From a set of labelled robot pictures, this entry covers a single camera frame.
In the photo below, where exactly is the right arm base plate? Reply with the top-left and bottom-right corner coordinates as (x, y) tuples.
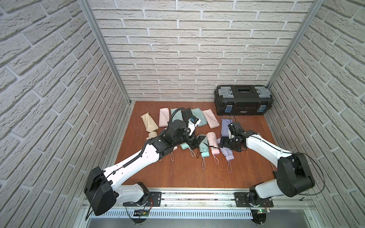
(234, 191), (274, 208)

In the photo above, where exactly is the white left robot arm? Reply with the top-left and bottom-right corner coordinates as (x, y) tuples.
(84, 117), (204, 216)

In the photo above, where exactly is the black plastic toolbox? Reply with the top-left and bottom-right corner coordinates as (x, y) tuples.
(214, 85), (273, 116)

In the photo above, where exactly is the beige umbrella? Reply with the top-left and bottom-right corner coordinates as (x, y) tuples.
(147, 131), (158, 140)

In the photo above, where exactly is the light pink sleeved umbrella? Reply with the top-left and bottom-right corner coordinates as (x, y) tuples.
(159, 108), (170, 127)

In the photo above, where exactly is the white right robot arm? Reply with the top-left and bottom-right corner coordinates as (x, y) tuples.
(220, 122), (315, 204)

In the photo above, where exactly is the beige umbrella sleeve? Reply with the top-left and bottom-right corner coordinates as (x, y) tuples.
(141, 112), (159, 133)

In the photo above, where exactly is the mint green sleeved umbrella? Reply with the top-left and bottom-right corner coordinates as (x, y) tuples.
(171, 108), (183, 122)

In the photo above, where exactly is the black umbrella sleeve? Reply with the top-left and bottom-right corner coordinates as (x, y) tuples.
(182, 108), (194, 122)

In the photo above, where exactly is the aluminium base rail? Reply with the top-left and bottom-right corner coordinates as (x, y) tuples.
(70, 188), (325, 228)

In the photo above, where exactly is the lilac sleeved umbrella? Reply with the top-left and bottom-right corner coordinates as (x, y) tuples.
(221, 119), (232, 138)

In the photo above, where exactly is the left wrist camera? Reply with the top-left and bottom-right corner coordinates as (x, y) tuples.
(188, 117), (201, 137)

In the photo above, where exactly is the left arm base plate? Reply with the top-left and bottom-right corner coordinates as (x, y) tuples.
(123, 192), (162, 208)

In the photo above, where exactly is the small mint green sleeve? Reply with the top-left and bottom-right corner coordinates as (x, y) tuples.
(192, 108), (207, 127)

